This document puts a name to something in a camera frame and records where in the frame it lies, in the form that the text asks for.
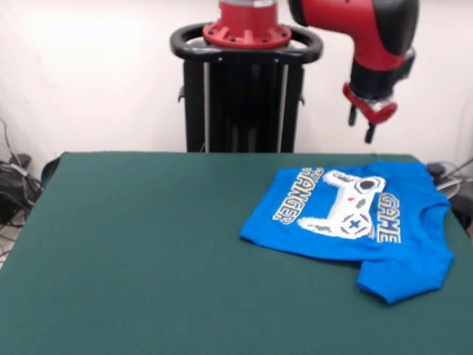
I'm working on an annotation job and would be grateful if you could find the blue printed T-shirt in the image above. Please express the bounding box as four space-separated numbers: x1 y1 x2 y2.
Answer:
239 160 455 306

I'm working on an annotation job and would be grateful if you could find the black cable tangle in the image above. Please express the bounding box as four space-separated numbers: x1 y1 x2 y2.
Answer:
0 118 44 260

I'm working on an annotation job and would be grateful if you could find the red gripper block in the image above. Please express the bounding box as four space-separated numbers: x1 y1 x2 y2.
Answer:
342 81 399 144

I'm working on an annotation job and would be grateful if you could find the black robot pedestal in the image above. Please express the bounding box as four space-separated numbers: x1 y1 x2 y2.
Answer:
169 21 325 153

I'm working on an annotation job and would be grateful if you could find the dark green table cloth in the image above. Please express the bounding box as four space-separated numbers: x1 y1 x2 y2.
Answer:
0 151 473 355

